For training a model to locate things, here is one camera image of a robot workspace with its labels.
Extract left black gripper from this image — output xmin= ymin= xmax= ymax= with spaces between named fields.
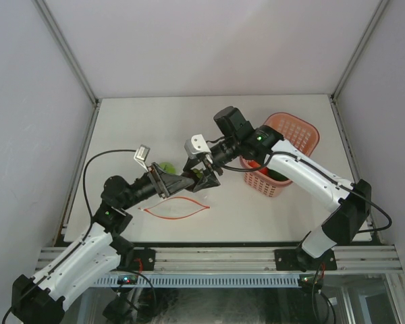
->
xmin=120 ymin=162 xmax=194 ymax=211

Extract black fake fruit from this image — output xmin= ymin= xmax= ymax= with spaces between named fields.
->
xmin=183 ymin=169 xmax=204 ymax=182

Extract light green fake apple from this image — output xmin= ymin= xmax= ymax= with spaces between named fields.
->
xmin=159 ymin=162 xmax=176 ymax=174

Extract clear zip top bag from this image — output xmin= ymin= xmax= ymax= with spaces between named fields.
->
xmin=140 ymin=165 xmax=217 ymax=220

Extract red fake apple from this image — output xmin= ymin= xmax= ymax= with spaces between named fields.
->
xmin=248 ymin=161 xmax=268 ymax=176

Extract dark green fake fruit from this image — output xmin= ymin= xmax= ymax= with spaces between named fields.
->
xmin=268 ymin=169 xmax=289 ymax=182

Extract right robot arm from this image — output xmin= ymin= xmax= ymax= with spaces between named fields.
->
xmin=183 ymin=106 xmax=371 ymax=269

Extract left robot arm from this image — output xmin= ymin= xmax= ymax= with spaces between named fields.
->
xmin=7 ymin=163 xmax=198 ymax=323

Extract pink plastic basket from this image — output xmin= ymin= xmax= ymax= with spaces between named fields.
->
xmin=239 ymin=112 xmax=321 ymax=198

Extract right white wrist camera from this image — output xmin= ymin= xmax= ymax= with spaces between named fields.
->
xmin=184 ymin=134 xmax=213 ymax=163

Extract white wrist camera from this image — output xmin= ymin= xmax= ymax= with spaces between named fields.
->
xmin=134 ymin=144 xmax=151 ymax=171
xmin=184 ymin=134 xmax=213 ymax=163

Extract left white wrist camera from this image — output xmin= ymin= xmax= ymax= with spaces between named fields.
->
xmin=134 ymin=144 xmax=151 ymax=171

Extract left black camera cable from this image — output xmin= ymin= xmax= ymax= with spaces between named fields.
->
xmin=82 ymin=148 xmax=138 ymax=223

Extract grey slotted cable duct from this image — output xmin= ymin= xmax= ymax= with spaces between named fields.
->
xmin=92 ymin=274 xmax=300 ymax=288

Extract right aluminium frame post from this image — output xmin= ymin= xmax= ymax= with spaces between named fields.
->
xmin=330 ymin=0 xmax=392 ymax=101

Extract aluminium front rail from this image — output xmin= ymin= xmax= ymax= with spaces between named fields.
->
xmin=36 ymin=244 xmax=404 ymax=274

